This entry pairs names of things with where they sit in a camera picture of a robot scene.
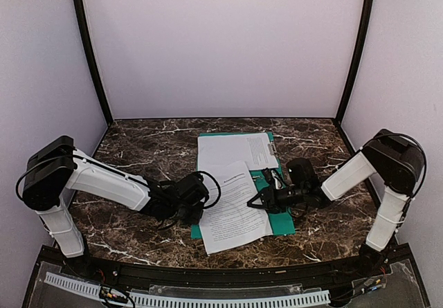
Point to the left black frame post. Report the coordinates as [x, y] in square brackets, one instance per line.
[81, 16]

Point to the printed paper sheet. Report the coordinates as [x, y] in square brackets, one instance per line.
[231, 223]

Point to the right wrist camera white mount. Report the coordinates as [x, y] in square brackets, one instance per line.
[301, 173]

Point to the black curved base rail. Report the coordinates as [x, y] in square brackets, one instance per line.
[343, 277]

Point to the white paper sheet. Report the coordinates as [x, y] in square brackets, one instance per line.
[222, 150]

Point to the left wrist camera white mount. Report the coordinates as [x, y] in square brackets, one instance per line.
[192, 190]

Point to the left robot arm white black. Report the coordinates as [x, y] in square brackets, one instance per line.
[60, 169]

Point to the black frame post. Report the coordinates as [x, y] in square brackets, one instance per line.
[81, 16]
[356, 59]

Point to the right black frame post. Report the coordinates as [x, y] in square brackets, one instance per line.
[356, 59]

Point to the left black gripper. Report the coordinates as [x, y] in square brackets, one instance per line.
[187, 214]

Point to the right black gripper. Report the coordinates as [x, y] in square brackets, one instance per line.
[270, 198]

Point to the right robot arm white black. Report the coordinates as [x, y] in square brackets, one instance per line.
[397, 159]

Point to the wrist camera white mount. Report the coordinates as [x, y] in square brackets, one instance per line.
[301, 173]
[192, 190]

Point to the white slotted cable duct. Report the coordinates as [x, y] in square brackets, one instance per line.
[164, 296]

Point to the metal top clip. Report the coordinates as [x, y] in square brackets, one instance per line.
[272, 149]

